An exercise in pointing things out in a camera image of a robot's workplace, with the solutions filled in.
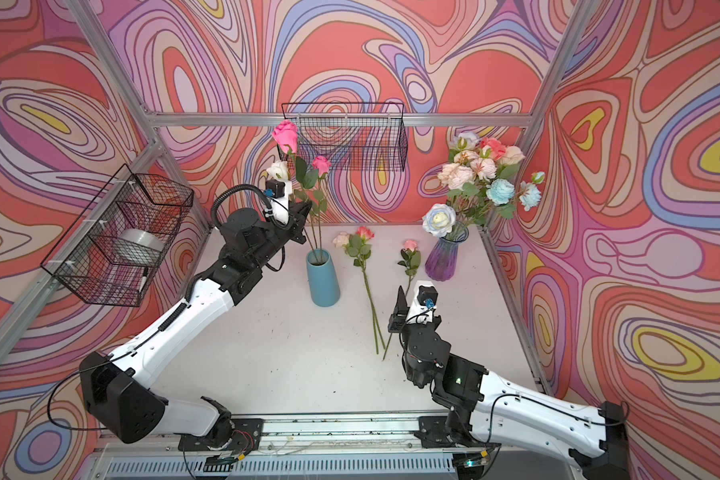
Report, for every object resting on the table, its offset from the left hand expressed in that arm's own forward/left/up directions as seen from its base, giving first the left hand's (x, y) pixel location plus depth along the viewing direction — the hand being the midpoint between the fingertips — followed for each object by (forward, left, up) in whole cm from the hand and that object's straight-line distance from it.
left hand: (311, 200), depth 69 cm
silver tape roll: (-4, +43, -9) cm, 44 cm away
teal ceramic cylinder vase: (-5, 0, -30) cm, 31 cm away
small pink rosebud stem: (+12, -30, -38) cm, 50 cm away
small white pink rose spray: (+19, -10, -39) cm, 44 cm away
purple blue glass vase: (+5, -38, -31) cm, 49 cm away
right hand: (-18, -23, -14) cm, 32 cm away
